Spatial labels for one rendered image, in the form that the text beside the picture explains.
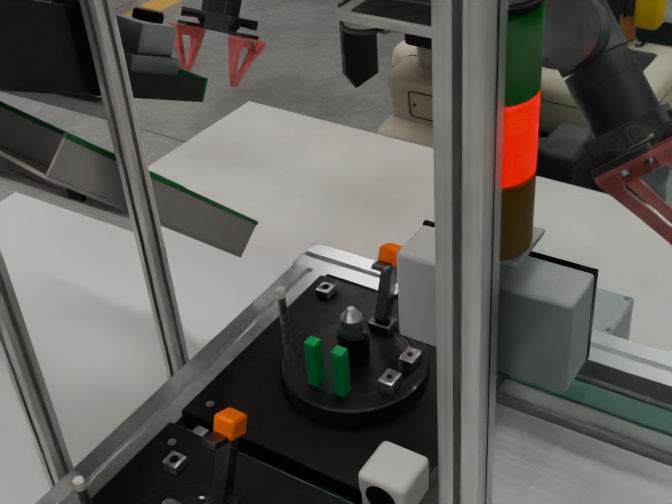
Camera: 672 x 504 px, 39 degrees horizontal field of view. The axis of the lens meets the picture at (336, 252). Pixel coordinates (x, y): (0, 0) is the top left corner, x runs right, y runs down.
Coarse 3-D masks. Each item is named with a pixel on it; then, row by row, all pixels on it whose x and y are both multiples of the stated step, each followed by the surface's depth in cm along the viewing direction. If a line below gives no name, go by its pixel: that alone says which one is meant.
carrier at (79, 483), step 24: (168, 432) 87; (192, 432) 87; (144, 456) 85; (192, 456) 85; (240, 456) 84; (120, 480) 83; (144, 480) 83; (168, 480) 82; (192, 480) 82; (240, 480) 82; (264, 480) 82; (288, 480) 82
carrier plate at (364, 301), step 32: (352, 288) 103; (320, 320) 99; (256, 352) 95; (224, 384) 92; (256, 384) 92; (192, 416) 89; (256, 416) 88; (288, 416) 88; (416, 416) 87; (256, 448) 86; (288, 448) 85; (320, 448) 84; (352, 448) 84; (416, 448) 83; (320, 480) 83; (352, 480) 81
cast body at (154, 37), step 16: (128, 16) 91; (144, 16) 90; (160, 16) 91; (128, 32) 90; (144, 32) 89; (160, 32) 91; (128, 48) 90; (144, 48) 90; (160, 48) 92; (128, 64) 90; (144, 64) 91; (160, 64) 92; (176, 64) 94
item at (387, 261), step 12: (384, 252) 91; (396, 252) 90; (372, 264) 90; (384, 264) 90; (396, 264) 91; (384, 276) 92; (396, 276) 92; (384, 288) 92; (384, 300) 92; (384, 312) 92
